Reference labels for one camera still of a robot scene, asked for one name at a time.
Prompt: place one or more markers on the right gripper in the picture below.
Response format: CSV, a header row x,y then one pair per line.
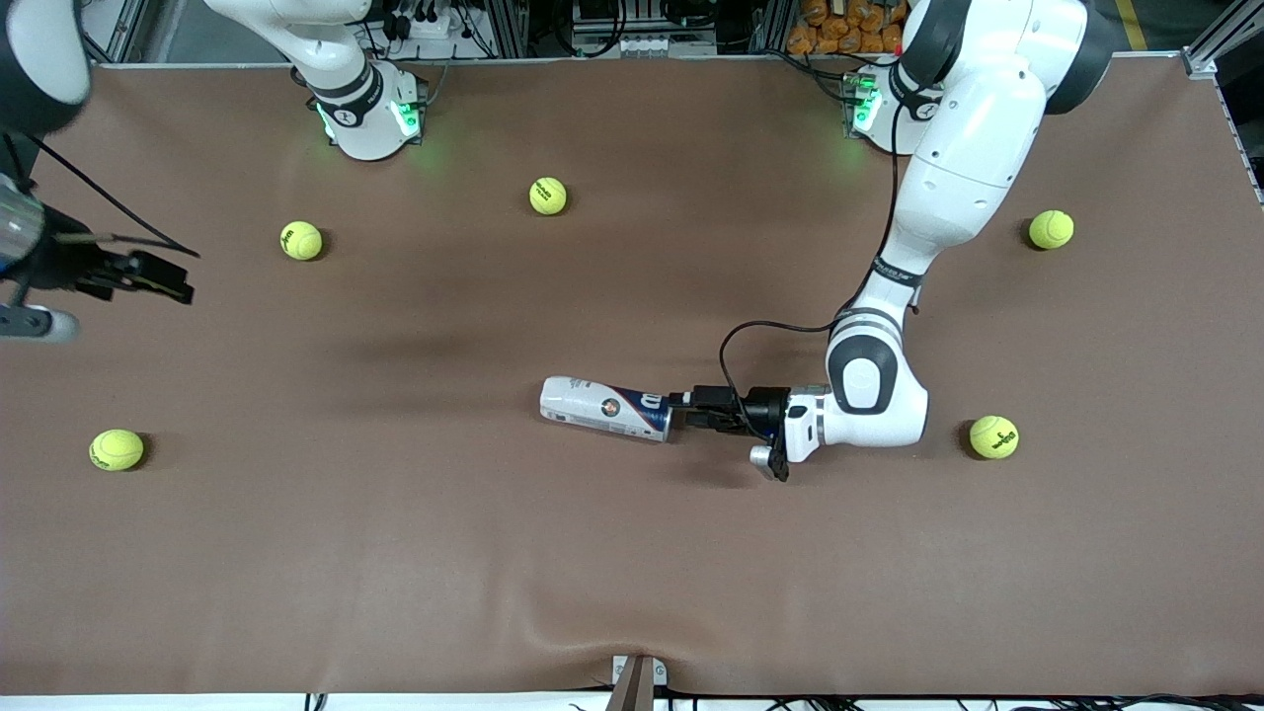
x,y
71,267

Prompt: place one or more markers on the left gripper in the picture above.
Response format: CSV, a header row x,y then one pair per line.
x,y
761,407

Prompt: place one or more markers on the white blue tennis ball can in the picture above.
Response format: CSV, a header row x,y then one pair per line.
x,y
604,407

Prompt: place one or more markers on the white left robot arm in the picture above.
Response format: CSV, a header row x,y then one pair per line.
x,y
968,197

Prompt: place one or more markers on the yellow tennis ball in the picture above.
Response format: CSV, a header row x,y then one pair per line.
x,y
993,436
548,196
1051,229
117,449
301,240

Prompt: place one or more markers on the brown table mat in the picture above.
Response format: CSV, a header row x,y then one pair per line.
x,y
494,573

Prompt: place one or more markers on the metal table clamp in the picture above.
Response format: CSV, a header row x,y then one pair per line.
x,y
637,681

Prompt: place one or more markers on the white power strip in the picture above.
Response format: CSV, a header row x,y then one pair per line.
x,y
420,25

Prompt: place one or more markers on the orange bagged goods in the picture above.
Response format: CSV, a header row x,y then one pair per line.
x,y
844,30

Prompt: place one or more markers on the aluminium frame post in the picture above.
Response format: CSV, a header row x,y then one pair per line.
x,y
1220,44
114,35

